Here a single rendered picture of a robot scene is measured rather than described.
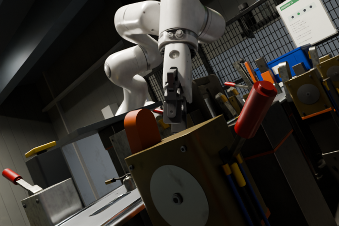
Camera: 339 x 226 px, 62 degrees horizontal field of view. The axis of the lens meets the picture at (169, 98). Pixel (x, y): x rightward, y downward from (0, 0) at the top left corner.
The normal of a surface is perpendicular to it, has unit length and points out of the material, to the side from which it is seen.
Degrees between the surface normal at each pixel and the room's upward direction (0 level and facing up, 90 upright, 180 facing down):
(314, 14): 90
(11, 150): 90
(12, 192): 90
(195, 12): 100
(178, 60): 72
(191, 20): 96
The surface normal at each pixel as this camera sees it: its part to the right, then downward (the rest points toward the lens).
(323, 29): -0.59, 0.20
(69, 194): 0.69, -0.37
